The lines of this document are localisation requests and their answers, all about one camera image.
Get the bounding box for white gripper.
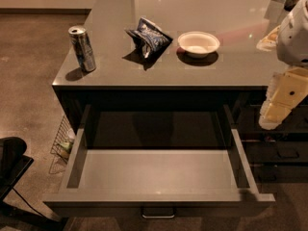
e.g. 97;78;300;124
256;0;308;130

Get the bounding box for blue chip bag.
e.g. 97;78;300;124
126;17;173;60

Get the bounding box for open grey top drawer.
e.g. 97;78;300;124
43;106;275;218

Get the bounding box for white paper bowl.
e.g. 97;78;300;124
177;32;220;59

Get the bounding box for dark lower side drawers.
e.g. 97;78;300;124
232;91;308;183

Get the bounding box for dark grey counter cabinet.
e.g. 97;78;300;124
51;0;308;133

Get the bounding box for silver blue drink can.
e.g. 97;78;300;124
68;25;96;72

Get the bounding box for black chair base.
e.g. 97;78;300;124
0;137;67;231

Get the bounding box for metal drawer handle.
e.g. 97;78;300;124
141;207;176;219

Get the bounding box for wire mesh waste basket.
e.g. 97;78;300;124
49;115;75;174

